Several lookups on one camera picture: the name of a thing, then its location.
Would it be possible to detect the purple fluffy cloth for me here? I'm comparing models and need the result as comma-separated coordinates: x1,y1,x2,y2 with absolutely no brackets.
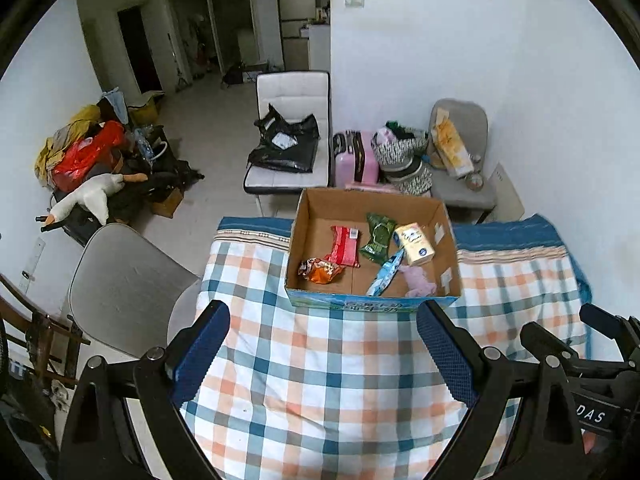
399,264,437,298

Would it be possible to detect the blue long snack packet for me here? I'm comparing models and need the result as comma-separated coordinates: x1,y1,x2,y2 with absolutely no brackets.
366,248,405,297

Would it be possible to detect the red snack packet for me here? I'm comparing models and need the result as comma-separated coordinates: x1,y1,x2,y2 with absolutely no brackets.
326,226,360,268

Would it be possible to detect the orange snack bag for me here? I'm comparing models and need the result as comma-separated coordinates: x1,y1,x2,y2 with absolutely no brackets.
297,258,345,285

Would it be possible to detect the person's right hand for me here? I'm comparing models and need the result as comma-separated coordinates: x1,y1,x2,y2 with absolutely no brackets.
582,431,599,455

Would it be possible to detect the wooden chair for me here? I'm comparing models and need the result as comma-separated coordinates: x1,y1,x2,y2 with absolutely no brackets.
1,275,91,390

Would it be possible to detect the flat cardboard sheet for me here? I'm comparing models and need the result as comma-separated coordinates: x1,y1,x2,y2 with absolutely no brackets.
488,164,525,222

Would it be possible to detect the grey chair left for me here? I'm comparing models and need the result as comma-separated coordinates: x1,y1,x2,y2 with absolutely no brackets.
67,223,201,358

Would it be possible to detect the grey chair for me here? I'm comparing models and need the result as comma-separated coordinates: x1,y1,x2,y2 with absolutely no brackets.
427,99,497,223
67,223,201,358

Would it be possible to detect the yellow tissue pack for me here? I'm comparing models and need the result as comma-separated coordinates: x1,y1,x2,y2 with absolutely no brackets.
394,223,435,266

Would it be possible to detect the grey chair right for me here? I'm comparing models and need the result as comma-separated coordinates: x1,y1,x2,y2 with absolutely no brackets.
427,99,497,223

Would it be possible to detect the small round ball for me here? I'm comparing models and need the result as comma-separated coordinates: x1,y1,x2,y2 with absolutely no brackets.
464,172,485,192

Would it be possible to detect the green snack packet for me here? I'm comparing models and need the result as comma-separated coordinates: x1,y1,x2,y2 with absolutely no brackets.
359,212,397,266

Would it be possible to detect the plaid checkered tablecloth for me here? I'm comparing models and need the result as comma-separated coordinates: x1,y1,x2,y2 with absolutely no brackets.
180,216,591,479

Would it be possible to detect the open cardboard box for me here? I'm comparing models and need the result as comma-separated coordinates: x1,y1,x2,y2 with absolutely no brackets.
285,188,462,312

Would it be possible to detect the yellow box on chair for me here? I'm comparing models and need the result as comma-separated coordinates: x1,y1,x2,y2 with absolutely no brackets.
431,107,474,179

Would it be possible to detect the small cardboard box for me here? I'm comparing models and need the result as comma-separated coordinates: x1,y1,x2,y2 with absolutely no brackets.
150,188,183,219

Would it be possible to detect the white goose plush toy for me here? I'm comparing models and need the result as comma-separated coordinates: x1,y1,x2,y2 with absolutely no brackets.
36,174,149,230

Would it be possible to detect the zebra patterned bag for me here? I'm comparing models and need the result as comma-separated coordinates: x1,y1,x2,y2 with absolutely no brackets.
371,122,433,196

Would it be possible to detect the floral tissue package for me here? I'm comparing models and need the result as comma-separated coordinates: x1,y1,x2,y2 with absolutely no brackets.
345,182,400,194

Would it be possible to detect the pink suitcase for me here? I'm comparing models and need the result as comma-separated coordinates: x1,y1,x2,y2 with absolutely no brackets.
332,130,380,188

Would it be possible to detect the pile of dark clutter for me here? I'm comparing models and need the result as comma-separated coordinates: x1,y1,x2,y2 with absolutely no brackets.
40,88,204,245

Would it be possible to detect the red plastic bag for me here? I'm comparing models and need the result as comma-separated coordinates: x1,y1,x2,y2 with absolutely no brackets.
52,120,128,193

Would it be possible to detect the yellow cloth pile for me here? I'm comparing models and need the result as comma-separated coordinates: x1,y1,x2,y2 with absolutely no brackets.
34,104,101,188

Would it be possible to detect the black plastic bag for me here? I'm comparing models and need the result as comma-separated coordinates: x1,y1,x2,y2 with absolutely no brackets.
247,105,320,174

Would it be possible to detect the white padded chair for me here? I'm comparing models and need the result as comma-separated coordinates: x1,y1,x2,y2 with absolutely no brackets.
243,72,331,214

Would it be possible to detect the white refrigerator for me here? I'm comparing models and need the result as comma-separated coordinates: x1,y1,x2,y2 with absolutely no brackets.
299,24,331,73

